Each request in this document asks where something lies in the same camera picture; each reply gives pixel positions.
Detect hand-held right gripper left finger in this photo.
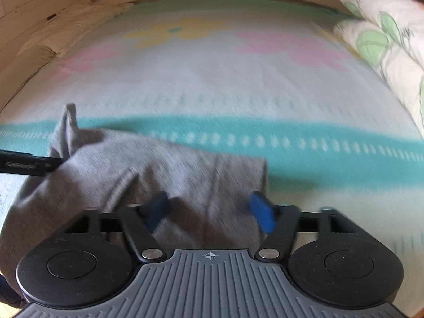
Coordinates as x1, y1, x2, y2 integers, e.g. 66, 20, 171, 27
64, 191, 169, 262

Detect pastel floral blanket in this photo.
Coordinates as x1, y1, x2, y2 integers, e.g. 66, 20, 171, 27
0, 0, 424, 317

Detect beige pillow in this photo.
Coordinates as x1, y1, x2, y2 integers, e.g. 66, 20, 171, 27
16, 3, 135, 59

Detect grey pants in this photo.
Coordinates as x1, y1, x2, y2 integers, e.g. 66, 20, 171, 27
0, 103, 269, 305

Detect white green leaf-print duvet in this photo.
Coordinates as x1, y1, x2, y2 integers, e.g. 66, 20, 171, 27
332, 0, 424, 141

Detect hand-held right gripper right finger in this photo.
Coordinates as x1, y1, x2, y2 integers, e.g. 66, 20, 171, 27
248, 190, 358, 262

